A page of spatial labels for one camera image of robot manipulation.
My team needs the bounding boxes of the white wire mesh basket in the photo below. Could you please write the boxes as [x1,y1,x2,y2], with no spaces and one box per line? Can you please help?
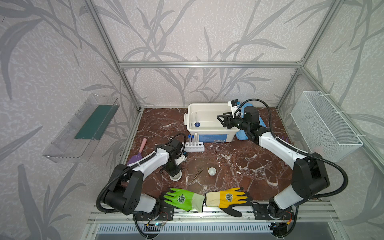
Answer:
[291,91,363,163]

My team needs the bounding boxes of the purple scoop pink handle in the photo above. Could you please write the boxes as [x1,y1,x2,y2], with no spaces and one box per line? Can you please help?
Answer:
[127,138,148,166]

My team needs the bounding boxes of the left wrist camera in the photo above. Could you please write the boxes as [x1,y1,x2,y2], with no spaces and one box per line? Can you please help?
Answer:
[175,152,188,166]

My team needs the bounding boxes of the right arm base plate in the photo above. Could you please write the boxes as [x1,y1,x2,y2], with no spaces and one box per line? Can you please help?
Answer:
[252,202,295,222]

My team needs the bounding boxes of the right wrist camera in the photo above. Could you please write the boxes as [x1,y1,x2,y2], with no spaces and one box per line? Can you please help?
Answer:
[228,99,241,116]

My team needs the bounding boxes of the green work glove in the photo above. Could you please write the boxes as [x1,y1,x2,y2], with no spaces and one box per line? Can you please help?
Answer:
[160,188,206,213]

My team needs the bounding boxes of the white test tube rack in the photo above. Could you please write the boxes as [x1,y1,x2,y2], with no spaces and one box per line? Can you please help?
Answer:
[184,142,205,153]

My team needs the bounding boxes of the small white crucible cup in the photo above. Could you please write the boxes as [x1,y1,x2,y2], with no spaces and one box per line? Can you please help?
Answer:
[208,167,217,176]

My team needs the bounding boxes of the white shallow ceramic dish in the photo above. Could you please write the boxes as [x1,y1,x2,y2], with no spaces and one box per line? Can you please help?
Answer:
[170,171,182,182]

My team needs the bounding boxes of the blue plastic bin lid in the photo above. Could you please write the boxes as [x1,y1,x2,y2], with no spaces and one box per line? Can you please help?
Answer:
[235,103,270,143]

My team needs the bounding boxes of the clear cylinder blue hexagonal base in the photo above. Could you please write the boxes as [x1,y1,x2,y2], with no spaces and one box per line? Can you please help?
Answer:
[191,112,201,128]

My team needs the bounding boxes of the clear acrylic wall shelf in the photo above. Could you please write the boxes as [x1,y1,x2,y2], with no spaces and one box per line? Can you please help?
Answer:
[43,94,120,163]

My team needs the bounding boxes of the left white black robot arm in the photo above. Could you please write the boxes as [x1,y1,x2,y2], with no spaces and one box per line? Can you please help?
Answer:
[96,139,187,216]

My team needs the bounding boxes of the blue handled metal tweezers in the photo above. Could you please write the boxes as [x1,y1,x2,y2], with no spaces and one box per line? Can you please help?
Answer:
[188,168,204,186]

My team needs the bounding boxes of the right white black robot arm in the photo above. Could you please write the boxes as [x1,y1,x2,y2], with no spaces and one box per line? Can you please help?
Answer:
[217,100,349,211]

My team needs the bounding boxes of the white plastic storage bin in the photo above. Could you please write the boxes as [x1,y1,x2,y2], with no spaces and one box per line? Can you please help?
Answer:
[184,103,239,143]

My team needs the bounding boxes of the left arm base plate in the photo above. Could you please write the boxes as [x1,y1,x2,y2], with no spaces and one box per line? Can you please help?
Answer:
[134,205,175,222]

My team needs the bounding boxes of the yellow work glove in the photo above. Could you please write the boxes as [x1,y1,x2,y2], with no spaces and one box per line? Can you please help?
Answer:
[206,187,253,218]

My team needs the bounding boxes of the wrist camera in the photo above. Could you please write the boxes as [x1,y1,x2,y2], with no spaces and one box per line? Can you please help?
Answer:
[175,152,188,166]
[228,99,241,116]

